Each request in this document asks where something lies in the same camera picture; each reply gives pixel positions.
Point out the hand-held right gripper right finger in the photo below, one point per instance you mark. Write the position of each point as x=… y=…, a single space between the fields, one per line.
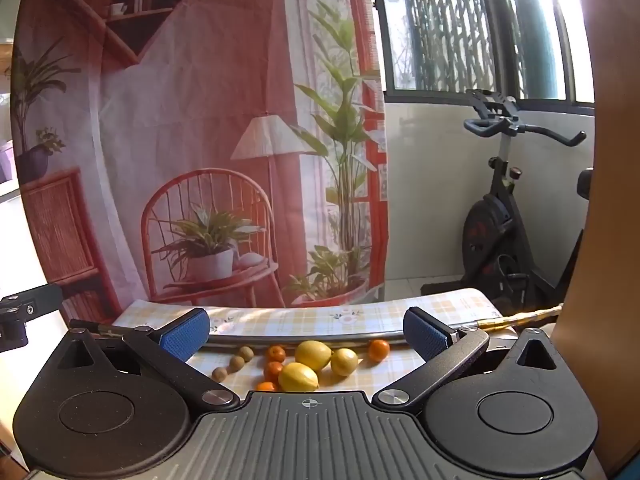
x=425 y=335

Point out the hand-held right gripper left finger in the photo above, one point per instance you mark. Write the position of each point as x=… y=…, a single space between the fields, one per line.
x=182 y=335

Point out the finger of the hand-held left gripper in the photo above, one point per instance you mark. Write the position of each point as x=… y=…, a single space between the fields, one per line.
x=40 y=299

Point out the orange mandarin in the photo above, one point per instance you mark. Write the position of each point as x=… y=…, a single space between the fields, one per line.
x=379 y=350
x=275 y=353
x=273 y=371
x=266 y=386

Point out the brown kiwi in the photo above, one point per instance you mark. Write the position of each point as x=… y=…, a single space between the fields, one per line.
x=245 y=353
x=219 y=373
x=235 y=363

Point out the round yellow citrus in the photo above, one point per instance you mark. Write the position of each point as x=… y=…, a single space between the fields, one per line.
x=344 y=361

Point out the yellow lemon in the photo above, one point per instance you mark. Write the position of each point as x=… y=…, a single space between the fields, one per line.
x=298 y=376
x=313 y=355

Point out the white cabinet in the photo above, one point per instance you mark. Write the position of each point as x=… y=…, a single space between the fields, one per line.
x=20 y=240

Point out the long metal pole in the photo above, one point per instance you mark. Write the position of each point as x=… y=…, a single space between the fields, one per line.
x=325 y=338

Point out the checked floral tablecloth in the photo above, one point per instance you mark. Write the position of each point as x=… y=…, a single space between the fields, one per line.
x=320 y=317

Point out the black exercise bike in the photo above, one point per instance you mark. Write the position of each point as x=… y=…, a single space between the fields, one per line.
x=487 y=235

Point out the brown wooden panel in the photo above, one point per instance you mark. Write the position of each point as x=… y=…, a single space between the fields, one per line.
x=610 y=260

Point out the printed room backdrop cloth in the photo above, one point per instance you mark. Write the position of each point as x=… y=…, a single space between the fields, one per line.
x=200 y=110

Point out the window with lattice grille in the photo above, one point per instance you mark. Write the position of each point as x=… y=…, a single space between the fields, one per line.
x=450 y=25

